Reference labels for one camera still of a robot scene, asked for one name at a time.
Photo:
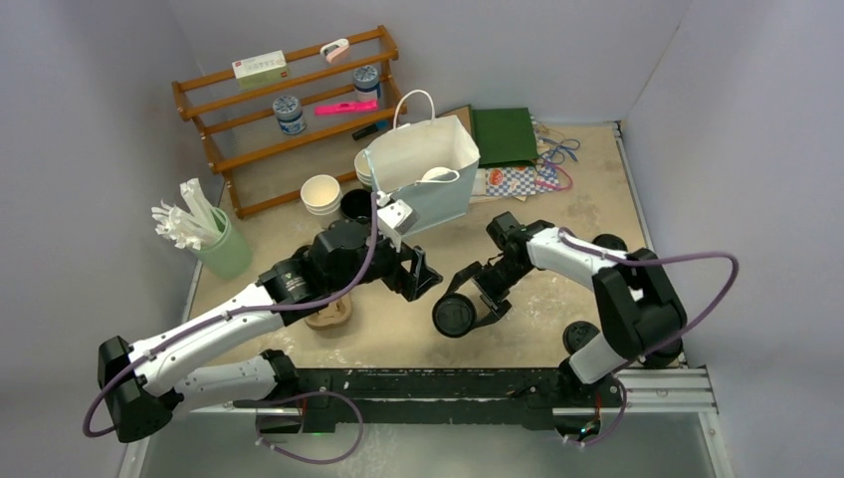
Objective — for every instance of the white wrapped straws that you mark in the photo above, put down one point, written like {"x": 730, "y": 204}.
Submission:
{"x": 195, "y": 227}

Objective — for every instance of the checkered patterned paper bag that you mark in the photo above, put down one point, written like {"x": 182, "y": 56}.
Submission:
{"x": 519, "y": 181}

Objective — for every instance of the pink white stapler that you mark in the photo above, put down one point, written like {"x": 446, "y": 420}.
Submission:
{"x": 335, "y": 52}

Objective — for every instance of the white green box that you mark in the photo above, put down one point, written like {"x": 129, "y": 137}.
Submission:
{"x": 262, "y": 70}

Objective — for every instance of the white cup stack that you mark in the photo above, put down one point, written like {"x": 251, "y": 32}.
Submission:
{"x": 321, "y": 195}
{"x": 362, "y": 170}

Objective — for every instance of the wooden shelf rack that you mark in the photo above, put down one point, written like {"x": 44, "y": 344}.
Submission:
{"x": 304, "y": 106}

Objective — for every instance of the blue white jar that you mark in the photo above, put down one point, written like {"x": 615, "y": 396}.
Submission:
{"x": 289, "y": 114}
{"x": 366, "y": 82}

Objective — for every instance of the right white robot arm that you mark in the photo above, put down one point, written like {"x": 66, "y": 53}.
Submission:
{"x": 640, "y": 313}

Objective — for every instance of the left blue white jar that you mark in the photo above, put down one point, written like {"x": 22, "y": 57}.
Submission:
{"x": 289, "y": 114}

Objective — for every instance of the right blue white jar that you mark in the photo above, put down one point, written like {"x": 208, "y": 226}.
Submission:
{"x": 366, "y": 82}

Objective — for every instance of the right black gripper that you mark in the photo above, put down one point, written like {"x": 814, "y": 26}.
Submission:
{"x": 477, "y": 271}

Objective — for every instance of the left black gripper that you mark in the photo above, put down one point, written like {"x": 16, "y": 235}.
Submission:
{"x": 399, "y": 279}

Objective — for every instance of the pink marker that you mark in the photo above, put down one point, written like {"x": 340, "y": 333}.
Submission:
{"x": 347, "y": 108}

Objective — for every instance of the stacked black cup lids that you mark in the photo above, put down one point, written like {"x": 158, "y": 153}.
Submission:
{"x": 665, "y": 356}

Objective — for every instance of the black paper cup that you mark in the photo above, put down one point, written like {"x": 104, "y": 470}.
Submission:
{"x": 356, "y": 205}

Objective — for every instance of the green straw holder cup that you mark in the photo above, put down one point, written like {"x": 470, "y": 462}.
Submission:
{"x": 231, "y": 255}

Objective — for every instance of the brown pulp cup carrier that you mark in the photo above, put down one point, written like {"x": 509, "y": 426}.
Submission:
{"x": 336, "y": 314}

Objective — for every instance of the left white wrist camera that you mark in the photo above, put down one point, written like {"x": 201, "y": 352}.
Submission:
{"x": 394, "y": 218}

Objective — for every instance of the white cup lid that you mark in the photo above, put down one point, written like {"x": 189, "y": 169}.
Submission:
{"x": 440, "y": 174}

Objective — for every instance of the light blue paper bag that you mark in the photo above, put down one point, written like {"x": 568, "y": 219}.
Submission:
{"x": 431, "y": 165}

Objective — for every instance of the black blue marker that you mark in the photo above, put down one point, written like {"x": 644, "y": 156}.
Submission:
{"x": 370, "y": 129}

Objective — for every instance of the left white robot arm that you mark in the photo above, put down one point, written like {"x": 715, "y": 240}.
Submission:
{"x": 145, "y": 383}

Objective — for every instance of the green paper bag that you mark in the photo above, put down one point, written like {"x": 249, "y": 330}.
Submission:
{"x": 504, "y": 137}

